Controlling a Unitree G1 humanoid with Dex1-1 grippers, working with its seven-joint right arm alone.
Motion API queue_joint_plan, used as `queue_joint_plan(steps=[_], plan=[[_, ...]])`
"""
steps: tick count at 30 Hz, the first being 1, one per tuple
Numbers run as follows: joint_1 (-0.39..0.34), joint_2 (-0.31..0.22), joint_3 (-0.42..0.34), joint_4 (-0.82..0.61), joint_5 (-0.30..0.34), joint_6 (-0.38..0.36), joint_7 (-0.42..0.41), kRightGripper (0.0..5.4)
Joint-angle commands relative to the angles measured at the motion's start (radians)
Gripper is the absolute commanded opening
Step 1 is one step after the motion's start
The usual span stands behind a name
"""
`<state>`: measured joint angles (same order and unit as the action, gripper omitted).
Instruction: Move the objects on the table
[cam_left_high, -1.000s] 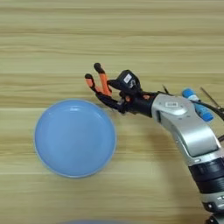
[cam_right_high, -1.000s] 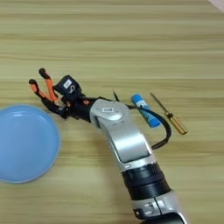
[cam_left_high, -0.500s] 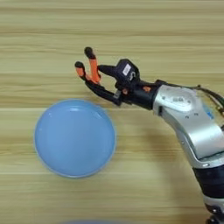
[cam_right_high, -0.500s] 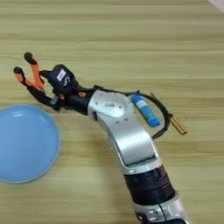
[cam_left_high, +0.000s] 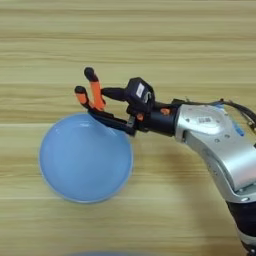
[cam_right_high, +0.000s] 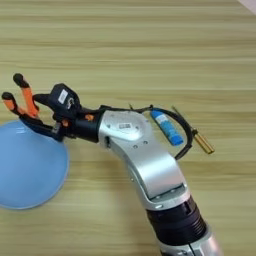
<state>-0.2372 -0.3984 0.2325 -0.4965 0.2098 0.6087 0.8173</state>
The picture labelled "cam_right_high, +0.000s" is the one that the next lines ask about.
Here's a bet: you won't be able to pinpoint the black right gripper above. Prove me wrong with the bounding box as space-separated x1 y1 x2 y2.
18 93 104 144

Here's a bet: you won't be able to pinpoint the orange black needle-nose pliers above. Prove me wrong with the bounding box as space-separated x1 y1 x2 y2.
1 72 41 120

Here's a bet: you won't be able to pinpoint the blue glue stick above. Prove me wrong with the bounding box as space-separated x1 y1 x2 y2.
149 108 185 147

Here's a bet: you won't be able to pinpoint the small black box white label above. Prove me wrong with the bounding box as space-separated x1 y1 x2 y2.
48 82 81 116

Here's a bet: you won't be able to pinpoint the light blue round plate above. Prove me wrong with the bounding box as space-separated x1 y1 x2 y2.
0 120 70 211

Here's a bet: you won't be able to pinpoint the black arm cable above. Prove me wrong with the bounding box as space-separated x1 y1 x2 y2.
99 104 194 161

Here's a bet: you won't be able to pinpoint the amber handle screwdriver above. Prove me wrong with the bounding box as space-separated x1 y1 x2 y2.
171 105 216 155

